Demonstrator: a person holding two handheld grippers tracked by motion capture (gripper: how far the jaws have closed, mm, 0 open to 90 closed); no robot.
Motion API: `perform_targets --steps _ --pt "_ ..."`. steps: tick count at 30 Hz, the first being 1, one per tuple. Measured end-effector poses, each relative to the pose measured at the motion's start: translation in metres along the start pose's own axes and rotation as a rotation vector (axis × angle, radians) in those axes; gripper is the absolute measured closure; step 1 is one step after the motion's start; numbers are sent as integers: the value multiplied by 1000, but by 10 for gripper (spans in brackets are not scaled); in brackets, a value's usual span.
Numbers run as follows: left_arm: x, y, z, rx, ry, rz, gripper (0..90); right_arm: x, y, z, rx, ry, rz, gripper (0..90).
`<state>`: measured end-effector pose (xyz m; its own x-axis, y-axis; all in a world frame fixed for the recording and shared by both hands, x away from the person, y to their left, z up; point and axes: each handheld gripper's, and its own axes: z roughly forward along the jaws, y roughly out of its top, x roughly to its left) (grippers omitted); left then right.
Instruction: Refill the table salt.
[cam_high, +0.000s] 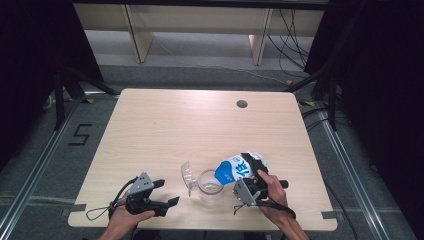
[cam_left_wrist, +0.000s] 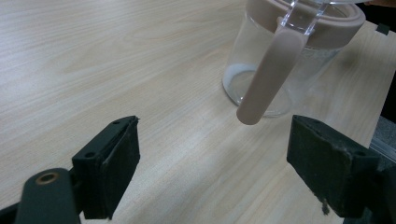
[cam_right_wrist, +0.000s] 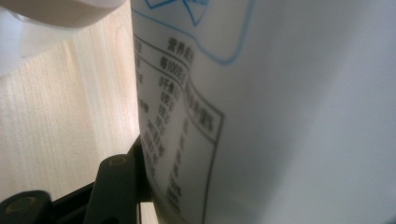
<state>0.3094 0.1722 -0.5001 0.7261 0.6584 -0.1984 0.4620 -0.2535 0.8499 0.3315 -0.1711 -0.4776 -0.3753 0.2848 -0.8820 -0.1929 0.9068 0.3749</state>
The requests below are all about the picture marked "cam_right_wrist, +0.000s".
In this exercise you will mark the blue white milk carton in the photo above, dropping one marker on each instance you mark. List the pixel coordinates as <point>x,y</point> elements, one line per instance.
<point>280,124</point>

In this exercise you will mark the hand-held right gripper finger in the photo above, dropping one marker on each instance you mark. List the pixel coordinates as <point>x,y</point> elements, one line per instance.
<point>141,180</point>

